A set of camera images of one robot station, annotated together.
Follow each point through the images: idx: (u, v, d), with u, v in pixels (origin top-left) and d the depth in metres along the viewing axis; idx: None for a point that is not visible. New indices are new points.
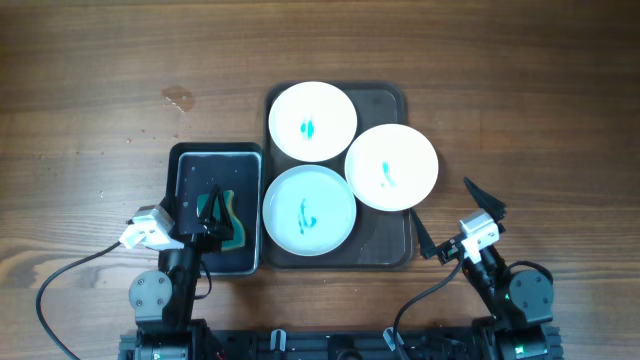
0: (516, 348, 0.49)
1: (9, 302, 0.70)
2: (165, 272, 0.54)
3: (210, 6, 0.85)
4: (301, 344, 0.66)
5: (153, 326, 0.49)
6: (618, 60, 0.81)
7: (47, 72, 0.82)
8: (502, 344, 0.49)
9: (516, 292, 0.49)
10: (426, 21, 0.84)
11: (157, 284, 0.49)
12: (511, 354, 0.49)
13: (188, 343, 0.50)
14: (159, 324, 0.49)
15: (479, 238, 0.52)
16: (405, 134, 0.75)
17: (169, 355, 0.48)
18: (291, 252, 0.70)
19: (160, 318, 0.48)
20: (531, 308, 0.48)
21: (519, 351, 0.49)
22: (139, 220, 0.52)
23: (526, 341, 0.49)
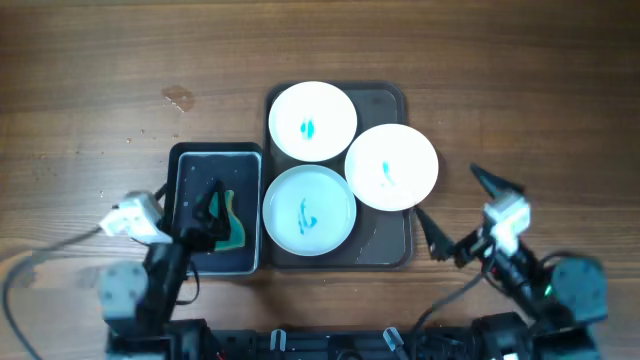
0: (558, 354, 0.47)
1: (9, 302, 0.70)
2: (148, 263, 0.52)
3: (210, 6, 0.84)
4: (301, 344, 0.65)
5: (122, 323, 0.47)
6: (618, 60, 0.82)
7: (47, 72, 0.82)
8: (543, 349, 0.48)
9: (560, 283, 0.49)
10: (426, 21, 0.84)
11: (129, 277, 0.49)
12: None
13: (165, 350, 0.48)
14: (130, 322, 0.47)
15: (512, 222, 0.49)
16: (405, 134, 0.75)
17: None
18: (291, 252, 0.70)
19: (130, 315, 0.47)
20: (579, 302, 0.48)
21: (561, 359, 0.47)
22: (125, 205, 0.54)
23: (571, 348, 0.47)
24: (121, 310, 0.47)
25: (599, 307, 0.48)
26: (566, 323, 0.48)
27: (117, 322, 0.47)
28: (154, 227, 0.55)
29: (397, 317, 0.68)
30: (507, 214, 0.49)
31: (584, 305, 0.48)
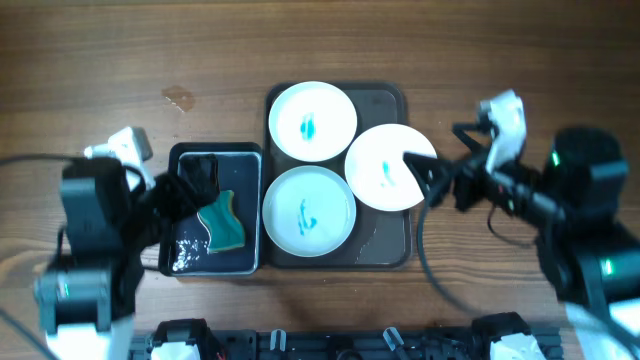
0: (602, 262, 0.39)
1: (9, 302, 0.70)
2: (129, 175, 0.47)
3: (210, 6, 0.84)
4: (301, 344, 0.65)
5: (82, 202, 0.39)
6: (618, 60, 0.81)
7: (47, 72, 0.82)
8: (581, 257, 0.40)
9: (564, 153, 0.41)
10: (426, 21, 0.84)
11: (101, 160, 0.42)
12: (596, 268, 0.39)
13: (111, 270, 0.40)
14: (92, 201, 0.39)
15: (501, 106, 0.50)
16: (404, 134, 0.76)
17: (80, 282, 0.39)
18: (291, 252, 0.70)
19: (94, 191, 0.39)
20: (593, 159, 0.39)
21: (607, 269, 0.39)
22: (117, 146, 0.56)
23: (611, 253, 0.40)
24: (83, 188, 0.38)
25: (617, 162, 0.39)
26: (591, 205, 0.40)
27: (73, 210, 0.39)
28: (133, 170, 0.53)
29: (397, 317, 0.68)
30: (505, 103, 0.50)
31: (608, 180, 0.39)
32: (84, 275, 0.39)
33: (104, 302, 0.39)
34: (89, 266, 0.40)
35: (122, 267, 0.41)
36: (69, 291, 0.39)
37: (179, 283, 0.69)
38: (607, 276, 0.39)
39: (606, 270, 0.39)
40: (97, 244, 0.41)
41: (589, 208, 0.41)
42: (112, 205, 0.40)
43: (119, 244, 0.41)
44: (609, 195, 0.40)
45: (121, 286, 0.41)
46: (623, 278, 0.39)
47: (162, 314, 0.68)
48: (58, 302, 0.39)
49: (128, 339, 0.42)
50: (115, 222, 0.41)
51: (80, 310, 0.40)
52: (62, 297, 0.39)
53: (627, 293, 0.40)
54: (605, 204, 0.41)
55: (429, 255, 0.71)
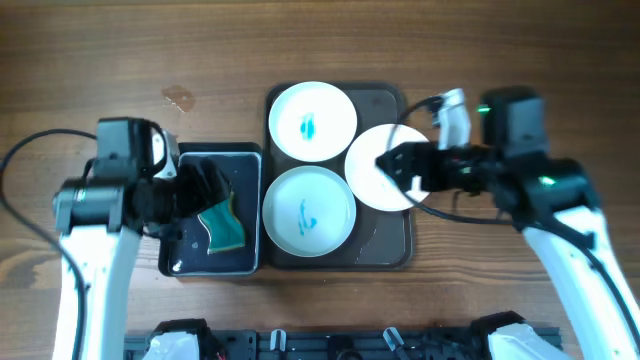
0: (544, 180, 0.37)
1: (8, 301, 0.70)
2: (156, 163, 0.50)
3: (210, 6, 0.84)
4: (301, 344, 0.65)
5: (115, 132, 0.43)
6: (618, 60, 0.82)
7: (48, 72, 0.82)
8: (523, 181, 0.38)
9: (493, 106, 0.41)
10: (426, 21, 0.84)
11: None
12: (536, 185, 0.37)
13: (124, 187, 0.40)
14: (124, 132, 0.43)
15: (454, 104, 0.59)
16: (405, 134, 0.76)
17: (96, 193, 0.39)
18: (290, 252, 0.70)
19: (128, 127, 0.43)
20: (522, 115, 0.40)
21: (549, 183, 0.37)
22: None
23: (554, 172, 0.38)
24: (118, 124, 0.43)
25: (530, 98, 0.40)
26: (520, 141, 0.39)
27: (106, 141, 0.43)
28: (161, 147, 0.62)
29: (397, 317, 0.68)
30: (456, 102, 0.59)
31: (523, 109, 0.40)
32: (101, 185, 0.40)
33: (115, 214, 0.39)
34: (104, 181, 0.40)
35: (136, 189, 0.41)
36: (83, 199, 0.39)
37: (179, 283, 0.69)
38: (549, 188, 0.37)
39: (546, 182, 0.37)
40: (118, 170, 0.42)
41: (519, 139, 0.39)
42: (138, 140, 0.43)
43: (136, 173, 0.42)
44: (534, 125, 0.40)
45: (134, 203, 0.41)
46: (560, 185, 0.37)
47: (162, 314, 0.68)
48: (76, 208, 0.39)
49: (133, 253, 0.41)
50: (137, 157, 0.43)
51: (94, 218, 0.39)
52: (79, 203, 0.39)
53: (569, 199, 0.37)
54: (532, 132, 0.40)
55: (429, 255, 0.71)
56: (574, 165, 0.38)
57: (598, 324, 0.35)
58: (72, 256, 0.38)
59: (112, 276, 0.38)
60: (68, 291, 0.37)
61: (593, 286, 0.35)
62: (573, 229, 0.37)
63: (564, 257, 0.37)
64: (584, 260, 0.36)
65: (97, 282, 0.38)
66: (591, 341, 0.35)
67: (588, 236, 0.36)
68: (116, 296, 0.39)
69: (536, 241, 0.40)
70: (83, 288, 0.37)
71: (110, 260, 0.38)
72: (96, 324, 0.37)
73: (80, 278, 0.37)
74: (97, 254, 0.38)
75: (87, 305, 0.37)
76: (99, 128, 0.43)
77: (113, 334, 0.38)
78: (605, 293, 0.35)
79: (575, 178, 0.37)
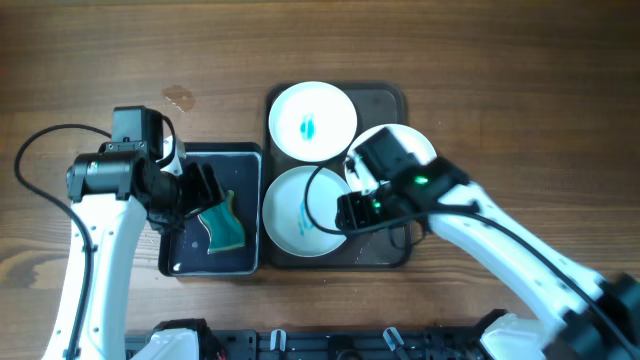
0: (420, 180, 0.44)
1: (9, 301, 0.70)
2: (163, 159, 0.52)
3: (210, 6, 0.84)
4: (302, 344, 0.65)
5: (128, 118, 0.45)
6: (618, 60, 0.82)
7: (48, 72, 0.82)
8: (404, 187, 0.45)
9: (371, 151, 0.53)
10: (426, 21, 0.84)
11: None
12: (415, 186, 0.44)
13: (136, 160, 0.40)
14: (137, 117, 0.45)
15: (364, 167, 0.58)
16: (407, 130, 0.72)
17: (109, 164, 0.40)
18: (289, 251, 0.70)
19: (140, 112, 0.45)
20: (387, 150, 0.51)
21: (424, 181, 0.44)
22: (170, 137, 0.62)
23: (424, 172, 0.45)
24: (132, 110, 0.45)
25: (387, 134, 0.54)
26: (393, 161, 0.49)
27: (121, 125, 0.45)
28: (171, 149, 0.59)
29: (397, 317, 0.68)
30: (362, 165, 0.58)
31: (382, 143, 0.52)
32: (112, 158, 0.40)
33: (127, 184, 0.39)
34: (115, 155, 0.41)
35: (146, 164, 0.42)
36: (95, 170, 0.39)
37: (179, 283, 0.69)
38: (425, 183, 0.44)
39: (420, 183, 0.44)
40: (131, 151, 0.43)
41: (393, 164, 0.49)
42: (151, 126, 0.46)
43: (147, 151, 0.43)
44: (400, 151, 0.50)
45: (144, 178, 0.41)
46: (433, 184, 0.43)
47: (162, 315, 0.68)
48: (87, 179, 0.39)
49: (141, 224, 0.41)
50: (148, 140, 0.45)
51: (104, 190, 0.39)
52: (91, 174, 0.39)
53: (445, 185, 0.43)
54: (400, 156, 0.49)
55: (429, 255, 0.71)
56: (442, 163, 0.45)
57: (516, 271, 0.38)
58: (82, 219, 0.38)
59: (120, 240, 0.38)
60: (76, 251, 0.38)
61: (495, 243, 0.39)
62: (460, 206, 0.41)
63: (462, 229, 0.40)
64: (477, 224, 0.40)
65: (104, 245, 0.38)
66: (529, 288, 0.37)
67: (472, 204, 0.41)
68: (123, 261, 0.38)
69: (439, 228, 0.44)
70: (90, 249, 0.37)
71: (118, 223, 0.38)
72: (101, 286, 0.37)
73: (88, 240, 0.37)
74: (105, 217, 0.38)
75: (95, 265, 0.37)
76: (114, 115, 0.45)
77: (119, 295, 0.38)
78: (505, 241, 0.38)
79: (446, 174, 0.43)
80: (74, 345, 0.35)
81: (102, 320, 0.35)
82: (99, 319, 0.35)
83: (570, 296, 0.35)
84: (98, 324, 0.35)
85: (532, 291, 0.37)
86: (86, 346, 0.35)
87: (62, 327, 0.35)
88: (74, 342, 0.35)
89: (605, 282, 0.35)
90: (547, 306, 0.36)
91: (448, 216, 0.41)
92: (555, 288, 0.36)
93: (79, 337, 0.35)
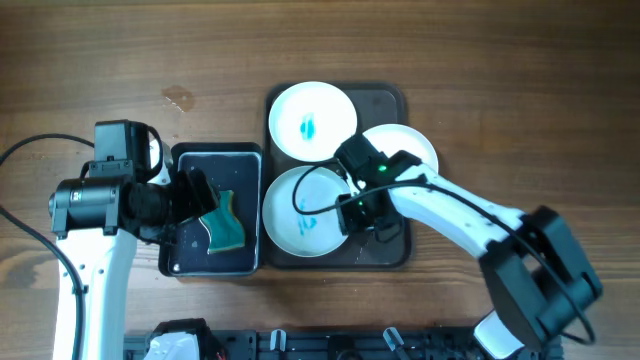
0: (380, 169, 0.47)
1: (9, 302, 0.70)
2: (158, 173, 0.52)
3: (210, 6, 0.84)
4: (302, 344, 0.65)
5: (111, 135, 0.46)
6: (618, 60, 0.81)
7: (48, 72, 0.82)
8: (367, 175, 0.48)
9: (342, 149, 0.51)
10: (426, 21, 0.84)
11: None
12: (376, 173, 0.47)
13: (121, 184, 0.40)
14: (120, 132, 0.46)
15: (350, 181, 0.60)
16: (407, 130, 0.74)
17: (93, 191, 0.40)
18: (289, 252, 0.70)
19: (123, 128, 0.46)
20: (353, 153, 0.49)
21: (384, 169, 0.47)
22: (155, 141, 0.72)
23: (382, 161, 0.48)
24: (117, 126, 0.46)
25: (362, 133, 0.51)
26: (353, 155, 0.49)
27: (104, 146, 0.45)
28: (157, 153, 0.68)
29: (397, 317, 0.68)
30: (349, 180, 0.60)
31: (355, 142, 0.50)
32: (96, 186, 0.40)
33: (112, 213, 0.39)
34: (99, 182, 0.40)
35: (133, 189, 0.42)
36: (79, 199, 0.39)
37: (179, 283, 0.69)
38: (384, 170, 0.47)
39: (381, 170, 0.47)
40: (116, 171, 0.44)
41: (364, 162, 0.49)
42: (133, 143, 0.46)
43: (133, 173, 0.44)
44: (370, 150, 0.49)
45: (131, 204, 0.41)
46: (392, 170, 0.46)
47: (162, 315, 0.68)
48: (72, 209, 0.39)
49: (131, 255, 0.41)
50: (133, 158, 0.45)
51: (91, 221, 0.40)
52: (75, 204, 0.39)
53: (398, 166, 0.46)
54: (371, 154, 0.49)
55: (429, 255, 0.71)
56: (400, 151, 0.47)
57: (450, 221, 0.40)
58: (68, 260, 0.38)
59: (111, 277, 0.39)
60: (66, 295, 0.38)
61: (434, 201, 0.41)
62: (410, 178, 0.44)
63: (408, 197, 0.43)
64: (421, 189, 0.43)
65: (94, 284, 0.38)
66: (462, 233, 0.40)
67: (420, 176, 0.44)
68: (115, 297, 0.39)
69: (400, 208, 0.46)
70: (81, 291, 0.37)
71: (108, 262, 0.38)
72: (95, 326, 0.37)
73: (77, 281, 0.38)
74: (94, 256, 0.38)
75: (87, 307, 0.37)
76: (98, 131, 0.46)
77: (113, 331, 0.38)
78: (444, 201, 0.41)
79: (401, 160, 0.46)
80: None
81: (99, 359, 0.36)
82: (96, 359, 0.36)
83: (495, 232, 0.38)
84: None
85: (465, 235, 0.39)
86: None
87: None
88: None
89: (525, 215, 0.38)
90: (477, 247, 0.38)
91: (399, 188, 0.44)
92: (482, 228, 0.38)
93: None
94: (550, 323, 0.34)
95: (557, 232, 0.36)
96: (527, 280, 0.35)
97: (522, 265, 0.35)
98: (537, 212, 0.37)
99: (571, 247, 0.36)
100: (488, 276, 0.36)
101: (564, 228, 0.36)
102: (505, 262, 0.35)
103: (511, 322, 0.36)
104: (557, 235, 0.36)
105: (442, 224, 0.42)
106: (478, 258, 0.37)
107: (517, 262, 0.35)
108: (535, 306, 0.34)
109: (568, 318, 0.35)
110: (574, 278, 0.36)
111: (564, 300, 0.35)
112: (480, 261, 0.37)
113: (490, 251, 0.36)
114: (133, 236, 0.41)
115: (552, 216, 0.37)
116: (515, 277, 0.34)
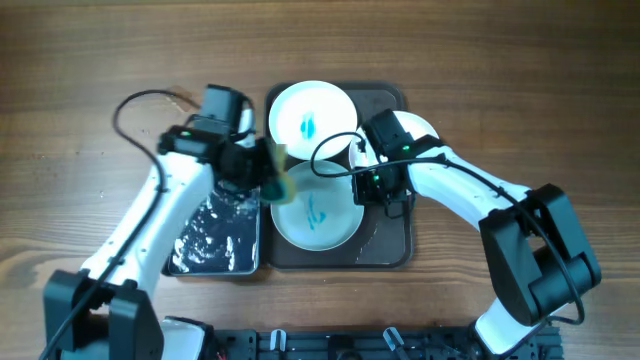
0: (404, 147, 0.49)
1: (8, 301, 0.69)
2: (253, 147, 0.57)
3: (210, 6, 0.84)
4: (302, 343, 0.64)
5: (217, 100, 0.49)
6: (617, 60, 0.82)
7: (47, 72, 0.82)
8: (393, 151, 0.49)
9: (372, 126, 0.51)
10: (426, 21, 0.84)
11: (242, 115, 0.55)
12: (398, 153, 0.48)
13: (210, 145, 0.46)
14: (224, 99, 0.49)
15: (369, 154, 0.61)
16: (411, 124, 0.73)
17: (189, 145, 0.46)
18: (298, 246, 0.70)
19: (227, 97, 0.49)
20: (381, 126, 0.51)
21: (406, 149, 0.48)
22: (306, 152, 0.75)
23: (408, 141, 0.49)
24: (223, 92, 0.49)
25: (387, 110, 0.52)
26: (380, 128, 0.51)
27: (209, 103, 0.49)
28: None
29: (397, 317, 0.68)
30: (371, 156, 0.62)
31: (381, 118, 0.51)
32: (199, 135, 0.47)
33: (208, 167, 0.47)
34: (204, 132, 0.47)
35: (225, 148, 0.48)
36: (186, 138, 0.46)
37: (179, 283, 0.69)
38: (407, 150, 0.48)
39: (405, 150, 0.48)
40: (212, 128, 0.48)
41: (388, 139, 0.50)
42: (234, 107, 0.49)
43: (225, 134, 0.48)
44: (397, 128, 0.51)
45: (225, 155, 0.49)
46: (414, 150, 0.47)
47: (162, 314, 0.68)
48: (177, 143, 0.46)
49: (202, 188, 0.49)
50: (232, 124, 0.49)
51: (189, 157, 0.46)
52: (180, 141, 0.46)
53: (419, 145, 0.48)
54: (397, 132, 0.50)
55: (429, 255, 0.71)
56: (426, 135, 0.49)
57: (458, 193, 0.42)
58: (165, 165, 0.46)
59: (185, 193, 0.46)
60: (150, 191, 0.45)
61: (448, 175, 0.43)
62: (430, 156, 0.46)
63: (425, 172, 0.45)
64: (437, 166, 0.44)
65: (172, 190, 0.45)
66: (470, 205, 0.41)
67: (439, 154, 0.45)
68: (175, 215, 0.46)
69: (415, 182, 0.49)
70: (162, 190, 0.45)
71: (190, 178, 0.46)
72: (157, 224, 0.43)
73: (162, 182, 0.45)
74: (183, 172, 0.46)
75: (159, 206, 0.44)
76: (207, 91, 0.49)
77: (161, 243, 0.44)
78: (460, 177, 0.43)
79: (425, 143, 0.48)
80: (123, 254, 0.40)
81: (141, 256, 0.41)
82: (139, 256, 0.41)
83: (501, 202, 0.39)
84: (139, 258, 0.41)
85: (471, 205, 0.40)
86: (120, 278, 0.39)
87: (110, 248, 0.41)
88: (111, 268, 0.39)
89: (531, 191, 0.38)
90: (479, 215, 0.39)
91: (417, 164, 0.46)
92: (488, 199, 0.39)
93: (118, 265, 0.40)
94: (542, 297, 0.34)
95: (561, 209, 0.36)
96: (524, 249, 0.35)
97: (521, 235, 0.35)
98: (543, 188, 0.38)
99: (572, 226, 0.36)
100: (485, 240, 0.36)
101: (568, 205, 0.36)
102: (505, 228, 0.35)
103: (504, 295, 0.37)
104: (559, 211, 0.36)
105: (451, 196, 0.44)
106: (479, 223, 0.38)
107: (516, 230, 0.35)
108: (529, 276, 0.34)
109: (562, 297, 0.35)
110: (573, 258, 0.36)
111: (560, 280, 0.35)
112: (478, 225, 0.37)
113: (491, 217, 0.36)
114: (209, 185, 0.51)
115: (557, 193, 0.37)
116: (515, 243, 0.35)
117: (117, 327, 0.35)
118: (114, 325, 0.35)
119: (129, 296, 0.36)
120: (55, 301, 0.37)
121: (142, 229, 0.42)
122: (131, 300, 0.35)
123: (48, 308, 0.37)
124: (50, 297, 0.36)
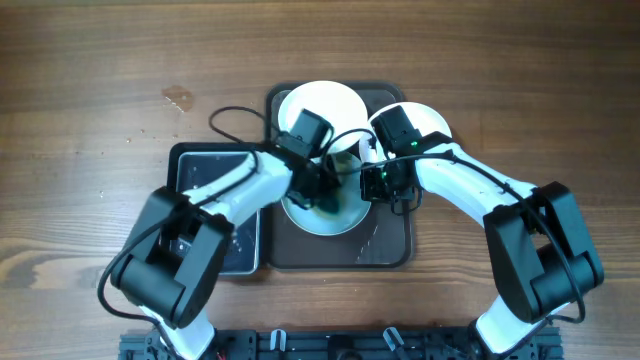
0: (412, 142, 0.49)
1: (8, 302, 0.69)
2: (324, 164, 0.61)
3: (210, 6, 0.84)
4: (302, 343, 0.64)
5: (308, 124, 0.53)
6: (617, 60, 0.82)
7: (47, 72, 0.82)
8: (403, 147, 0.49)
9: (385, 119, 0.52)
10: (426, 21, 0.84)
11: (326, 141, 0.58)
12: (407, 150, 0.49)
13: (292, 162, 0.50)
14: (313, 124, 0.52)
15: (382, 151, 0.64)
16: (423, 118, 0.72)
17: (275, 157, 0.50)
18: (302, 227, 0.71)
19: (316, 123, 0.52)
20: (389, 121, 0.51)
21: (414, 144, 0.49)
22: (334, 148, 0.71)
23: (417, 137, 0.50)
24: (313, 118, 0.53)
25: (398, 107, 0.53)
26: (390, 122, 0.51)
27: (299, 127, 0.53)
28: (182, 176, 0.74)
29: (397, 317, 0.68)
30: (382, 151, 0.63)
31: (391, 115, 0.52)
32: (287, 153, 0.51)
33: (291, 173, 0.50)
34: (291, 152, 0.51)
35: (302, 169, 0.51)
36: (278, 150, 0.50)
37: None
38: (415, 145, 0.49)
39: (413, 145, 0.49)
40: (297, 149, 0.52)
41: (398, 135, 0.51)
42: (318, 131, 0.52)
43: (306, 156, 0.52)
44: (406, 124, 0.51)
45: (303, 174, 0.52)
46: (422, 146, 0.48)
47: None
48: (271, 151, 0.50)
49: (279, 190, 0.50)
50: (314, 147, 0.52)
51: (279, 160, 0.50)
52: (273, 150, 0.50)
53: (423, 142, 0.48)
54: (405, 128, 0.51)
55: (429, 255, 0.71)
56: (436, 132, 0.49)
57: (465, 189, 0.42)
58: (262, 157, 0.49)
59: (273, 180, 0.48)
60: (245, 169, 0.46)
61: (454, 171, 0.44)
62: (437, 152, 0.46)
63: (432, 168, 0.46)
64: (444, 162, 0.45)
65: (265, 173, 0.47)
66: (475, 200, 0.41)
67: (447, 151, 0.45)
68: (258, 196, 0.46)
69: (422, 177, 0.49)
70: (256, 170, 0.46)
71: (277, 173, 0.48)
72: (245, 191, 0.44)
73: (257, 165, 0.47)
74: (272, 164, 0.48)
75: (251, 180, 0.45)
76: (302, 113, 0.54)
77: (242, 211, 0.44)
78: (467, 173, 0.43)
79: (434, 139, 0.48)
80: (217, 195, 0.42)
81: (231, 206, 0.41)
82: (231, 204, 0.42)
83: (505, 199, 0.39)
84: (232, 205, 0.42)
85: (476, 201, 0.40)
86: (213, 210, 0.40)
87: (206, 190, 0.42)
88: (207, 201, 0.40)
89: (536, 189, 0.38)
90: (485, 211, 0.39)
91: (423, 161, 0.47)
92: (494, 195, 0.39)
93: (212, 202, 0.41)
94: (544, 293, 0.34)
95: (566, 208, 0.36)
96: (527, 245, 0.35)
97: (525, 232, 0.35)
98: (549, 186, 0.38)
99: (576, 226, 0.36)
100: (489, 236, 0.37)
101: (573, 204, 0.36)
102: (510, 223, 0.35)
103: (506, 291, 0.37)
104: (563, 210, 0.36)
105: (457, 193, 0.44)
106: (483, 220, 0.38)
107: (521, 226, 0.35)
108: (531, 272, 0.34)
109: (563, 295, 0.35)
110: (577, 257, 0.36)
111: (562, 278, 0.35)
112: (484, 220, 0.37)
113: (496, 212, 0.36)
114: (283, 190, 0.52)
115: (563, 191, 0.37)
116: (517, 240, 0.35)
117: (201, 243, 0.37)
118: (198, 241, 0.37)
119: (212, 222, 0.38)
120: (151, 210, 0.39)
121: (236, 189, 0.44)
122: (215, 225, 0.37)
123: (143, 215, 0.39)
124: (152, 204, 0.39)
